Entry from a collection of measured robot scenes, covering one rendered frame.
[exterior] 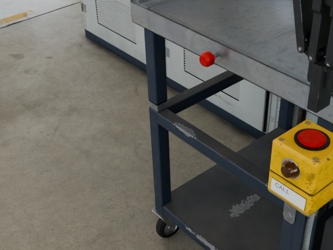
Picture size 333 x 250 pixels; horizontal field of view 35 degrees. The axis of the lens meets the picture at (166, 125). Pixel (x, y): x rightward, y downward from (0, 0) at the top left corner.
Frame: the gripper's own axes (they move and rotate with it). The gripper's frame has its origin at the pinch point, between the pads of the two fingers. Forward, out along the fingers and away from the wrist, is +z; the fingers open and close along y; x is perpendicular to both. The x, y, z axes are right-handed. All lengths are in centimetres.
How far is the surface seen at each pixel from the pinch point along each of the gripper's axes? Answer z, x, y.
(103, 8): 73, -85, 188
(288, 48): 14.5, -27.3, 26.4
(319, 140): 8.5, 0.1, -1.1
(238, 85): 77, -85, 92
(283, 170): 11.9, 5.4, 0.5
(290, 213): 22.7, 2.0, 0.8
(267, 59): 14.5, -20.9, 26.2
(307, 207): 17.1, 4.1, -3.5
